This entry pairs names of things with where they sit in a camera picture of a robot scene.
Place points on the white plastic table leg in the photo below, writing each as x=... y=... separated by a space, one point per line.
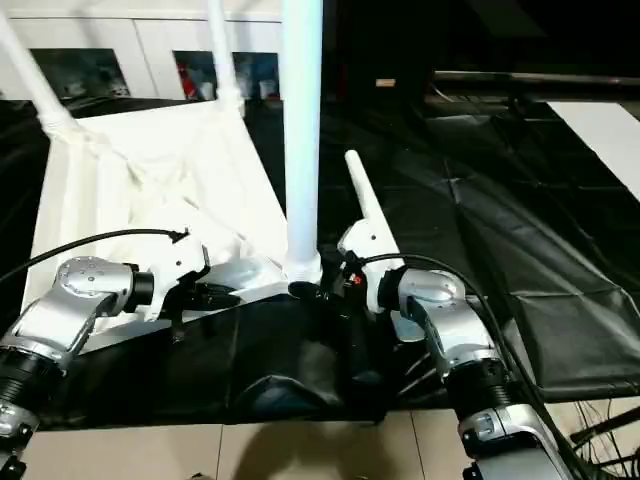
x=300 y=150
x=365 y=195
x=35 y=80
x=225 y=60

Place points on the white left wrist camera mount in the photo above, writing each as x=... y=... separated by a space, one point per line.
x=180 y=260

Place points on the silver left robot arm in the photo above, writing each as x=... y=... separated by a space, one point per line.
x=75 y=300

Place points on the white glass door cabinet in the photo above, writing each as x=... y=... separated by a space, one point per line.
x=150 y=35

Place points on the black work mat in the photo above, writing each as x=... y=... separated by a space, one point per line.
x=500 y=225

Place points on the long black rod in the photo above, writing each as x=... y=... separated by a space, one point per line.
x=525 y=77

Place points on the small yellow label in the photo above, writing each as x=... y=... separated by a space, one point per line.
x=385 y=82

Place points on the flat white board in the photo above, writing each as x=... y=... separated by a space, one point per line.
x=600 y=135

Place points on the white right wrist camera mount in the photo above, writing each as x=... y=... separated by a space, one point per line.
x=365 y=235

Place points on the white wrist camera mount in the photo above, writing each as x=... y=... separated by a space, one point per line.
x=365 y=235
x=180 y=260

